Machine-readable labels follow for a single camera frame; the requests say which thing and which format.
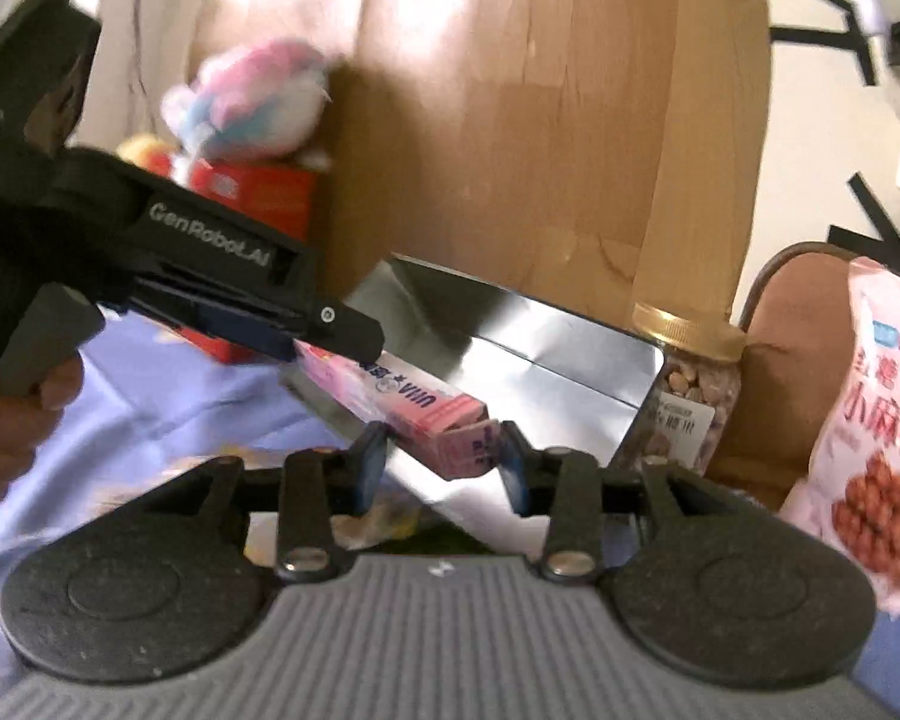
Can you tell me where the black sheep wool box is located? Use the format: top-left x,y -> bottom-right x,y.
284,253 -> 667,542

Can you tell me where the pink white plush toy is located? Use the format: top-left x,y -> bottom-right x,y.
160,37 -> 329,163

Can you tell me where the blue patterned tablecloth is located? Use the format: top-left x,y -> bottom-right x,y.
0,305 -> 900,717

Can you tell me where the brown chair back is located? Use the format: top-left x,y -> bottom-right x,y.
706,242 -> 855,511

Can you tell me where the person's left hand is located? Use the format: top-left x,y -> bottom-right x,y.
0,353 -> 84,502

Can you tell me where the nut jar with gold lid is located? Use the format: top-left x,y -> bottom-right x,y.
617,302 -> 746,475

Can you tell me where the pink snack box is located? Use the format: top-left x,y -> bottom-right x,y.
295,341 -> 500,479

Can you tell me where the wooden cabinet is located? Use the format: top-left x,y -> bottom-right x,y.
190,0 -> 770,325

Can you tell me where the pink fried dough snack bag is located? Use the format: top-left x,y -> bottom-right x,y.
781,259 -> 900,616

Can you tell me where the yellow plush toy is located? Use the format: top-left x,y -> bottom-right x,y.
116,133 -> 175,177

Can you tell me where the red gift box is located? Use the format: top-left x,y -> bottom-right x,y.
172,152 -> 328,366

